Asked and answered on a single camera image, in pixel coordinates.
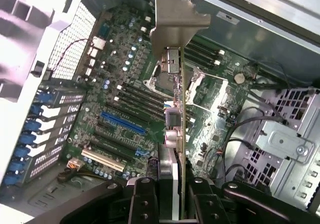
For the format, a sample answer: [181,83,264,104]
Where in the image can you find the white PCI slot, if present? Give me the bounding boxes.
[80,148,125,173]

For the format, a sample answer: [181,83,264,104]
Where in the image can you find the coin cell battery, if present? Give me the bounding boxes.
[233,73,247,85]

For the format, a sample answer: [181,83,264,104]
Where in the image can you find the green motherboard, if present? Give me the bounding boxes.
[59,3,256,182]

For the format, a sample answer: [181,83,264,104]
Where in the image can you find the CPU socket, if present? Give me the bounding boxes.
[142,58,209,105]

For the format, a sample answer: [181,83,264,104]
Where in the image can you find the black open PC case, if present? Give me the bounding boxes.
[0,0,320,224]

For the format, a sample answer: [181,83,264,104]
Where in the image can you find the metal disk bay cage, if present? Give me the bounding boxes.
[243,86,320,209]

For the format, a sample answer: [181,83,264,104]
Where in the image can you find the blue expansion slot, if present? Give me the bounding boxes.
[100,111,147,136]

